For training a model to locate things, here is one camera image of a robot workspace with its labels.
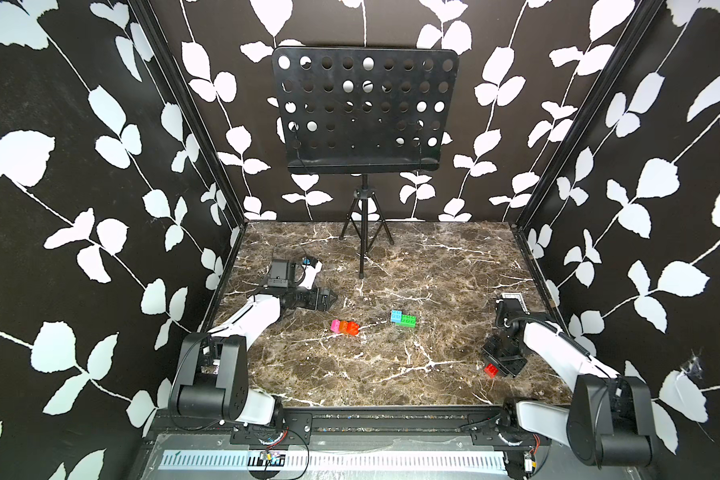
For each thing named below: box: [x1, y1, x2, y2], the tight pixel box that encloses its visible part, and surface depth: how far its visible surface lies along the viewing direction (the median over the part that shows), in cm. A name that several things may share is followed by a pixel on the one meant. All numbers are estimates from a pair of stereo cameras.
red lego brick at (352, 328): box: [346, 321, 360, 336], surface depth 92 cm
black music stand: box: [272, 47, 460, 278], surface depth 66 cm
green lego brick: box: [396, 314, 417, 328], surface depth 94 cm
